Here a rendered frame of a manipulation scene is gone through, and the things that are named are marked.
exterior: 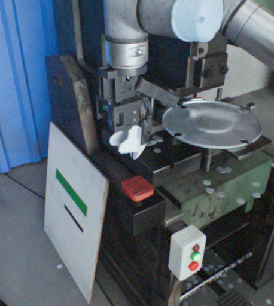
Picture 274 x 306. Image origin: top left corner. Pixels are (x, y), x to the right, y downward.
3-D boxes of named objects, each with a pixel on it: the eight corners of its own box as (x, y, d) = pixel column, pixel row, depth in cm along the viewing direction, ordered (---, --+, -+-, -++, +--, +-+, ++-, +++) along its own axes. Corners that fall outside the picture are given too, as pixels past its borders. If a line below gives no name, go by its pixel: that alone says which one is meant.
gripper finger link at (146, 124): (131, 139, 69) (130, 100, 64) (138, 137, 70) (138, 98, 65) (143, 149, 65) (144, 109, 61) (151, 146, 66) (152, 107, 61)
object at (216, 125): (143, 116, 101) (143, 114, 100) (212, 95, 114) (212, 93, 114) (209, 161, 81) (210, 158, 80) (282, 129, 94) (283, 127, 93)
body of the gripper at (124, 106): (96, 121, 66) (92, 62, 60) (132, 110, 70) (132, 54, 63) (115, 137, 61) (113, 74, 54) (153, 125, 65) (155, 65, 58)
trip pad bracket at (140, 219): (163, 250, 90) (167, 196, 80) (133, 266, 86) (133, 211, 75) (151, 236, 94) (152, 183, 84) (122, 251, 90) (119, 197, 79)
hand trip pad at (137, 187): (155, 213, 79) (157, 188, 75) (134, 222, 76) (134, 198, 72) (139, 196, 84) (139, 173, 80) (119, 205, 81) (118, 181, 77)
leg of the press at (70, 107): (177, 349, 117) (210, 134, 68) (152, 367, 112) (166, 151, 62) (72, 206, 181) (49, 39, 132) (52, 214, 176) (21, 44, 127)
